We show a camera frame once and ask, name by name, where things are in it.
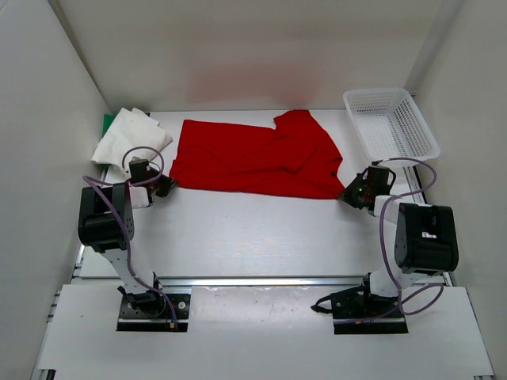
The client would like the white plastic mesh basket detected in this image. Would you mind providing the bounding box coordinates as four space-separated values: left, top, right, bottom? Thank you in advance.
343 88 440 161

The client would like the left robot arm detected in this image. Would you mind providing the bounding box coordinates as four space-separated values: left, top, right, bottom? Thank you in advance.
78 158 176 317

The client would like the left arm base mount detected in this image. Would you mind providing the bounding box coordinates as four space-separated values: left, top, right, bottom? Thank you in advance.
116 286 191 333

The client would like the red t shirt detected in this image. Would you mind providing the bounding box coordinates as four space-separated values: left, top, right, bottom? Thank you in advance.
170 110 345 200

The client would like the white t shirt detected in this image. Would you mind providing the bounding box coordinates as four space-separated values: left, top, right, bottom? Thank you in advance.
91 108 173 178

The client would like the aluminium front rail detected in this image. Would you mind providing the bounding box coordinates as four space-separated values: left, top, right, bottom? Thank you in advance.
71 275 452 287

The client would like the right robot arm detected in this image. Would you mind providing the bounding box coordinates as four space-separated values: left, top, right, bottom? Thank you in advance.
338 162 459 317

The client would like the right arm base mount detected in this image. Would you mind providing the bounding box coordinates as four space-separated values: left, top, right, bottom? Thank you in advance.
311 275 409 336

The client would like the green polo t shirt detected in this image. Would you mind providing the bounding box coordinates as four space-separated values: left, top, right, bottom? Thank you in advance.
101 114 116 138

